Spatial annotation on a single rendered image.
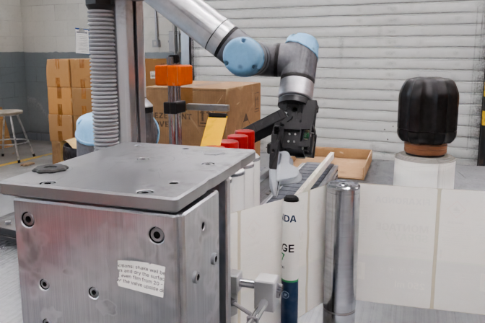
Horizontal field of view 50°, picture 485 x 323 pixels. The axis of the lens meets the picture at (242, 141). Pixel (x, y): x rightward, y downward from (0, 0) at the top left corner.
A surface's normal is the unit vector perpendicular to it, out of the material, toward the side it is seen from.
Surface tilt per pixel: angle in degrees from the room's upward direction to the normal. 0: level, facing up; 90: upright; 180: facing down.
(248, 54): 89
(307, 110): 60
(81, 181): 0
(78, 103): 90
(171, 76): 90
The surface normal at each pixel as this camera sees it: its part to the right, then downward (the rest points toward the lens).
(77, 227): -0.32, 0.16
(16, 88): 0.90, 0.07
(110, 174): 0.00, -0.99
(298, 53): -0.12, -0.34
